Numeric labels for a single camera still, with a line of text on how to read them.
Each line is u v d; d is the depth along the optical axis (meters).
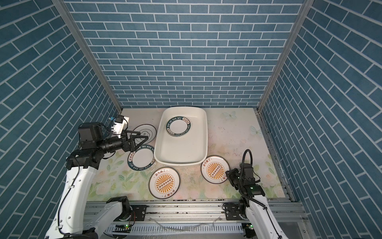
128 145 0.58
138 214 0.73
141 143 0.61
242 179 0.65
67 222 0.37
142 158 0.92
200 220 0.72
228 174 0.85
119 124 0.58
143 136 0.62
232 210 0.74
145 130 1.06
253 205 0.55
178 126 1.09
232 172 0.77
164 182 0.83
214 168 0.89
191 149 1.00
